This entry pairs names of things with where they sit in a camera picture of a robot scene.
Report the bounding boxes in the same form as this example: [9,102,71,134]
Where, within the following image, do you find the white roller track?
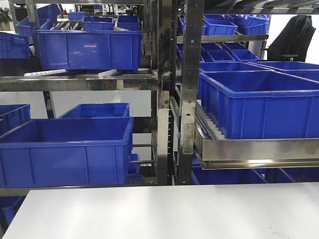
[195,102,226,140]

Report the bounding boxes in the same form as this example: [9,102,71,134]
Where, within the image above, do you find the large blue bin lower left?
[0,117,134,188]

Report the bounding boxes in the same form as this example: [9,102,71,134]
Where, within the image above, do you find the blue bin behind lower left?
[59,103,130,119]

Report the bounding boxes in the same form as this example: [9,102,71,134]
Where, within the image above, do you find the blue bin far right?
[250,61,319,81]

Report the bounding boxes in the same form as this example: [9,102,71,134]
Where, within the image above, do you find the small blue bin top right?
[203,18,238,35]

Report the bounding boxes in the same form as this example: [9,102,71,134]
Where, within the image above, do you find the large blue bin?
[0,117,134,188]
[34,30,142,70]

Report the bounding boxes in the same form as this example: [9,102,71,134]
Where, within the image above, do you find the steel shelving rack left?
[0,0,178,186]

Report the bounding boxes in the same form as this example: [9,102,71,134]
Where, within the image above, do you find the black office chair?
[266,15,319,62]

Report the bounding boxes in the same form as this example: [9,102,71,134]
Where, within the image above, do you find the blue bin far left edge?
[0,104,31,135]

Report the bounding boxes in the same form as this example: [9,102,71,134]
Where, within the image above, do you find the steel shelving rack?
[0,0,178,186]
[171,0,319,185]

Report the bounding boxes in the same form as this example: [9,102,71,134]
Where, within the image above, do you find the blue bin below right shelf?
[191,166,268,185]

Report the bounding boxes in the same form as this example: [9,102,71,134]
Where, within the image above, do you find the large blue bin upper left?
[34,30,142,70]

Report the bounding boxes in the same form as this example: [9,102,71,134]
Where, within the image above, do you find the blue bin behind right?
[199,61,270,73]

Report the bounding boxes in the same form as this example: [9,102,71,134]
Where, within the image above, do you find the steel shelving rack right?
[171,0,319,185]

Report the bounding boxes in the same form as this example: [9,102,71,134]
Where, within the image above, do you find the blue bin upper far left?
[0,32,30,58]

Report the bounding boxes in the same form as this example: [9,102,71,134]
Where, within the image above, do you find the large blue bin right shelf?
[199,71,319,139]

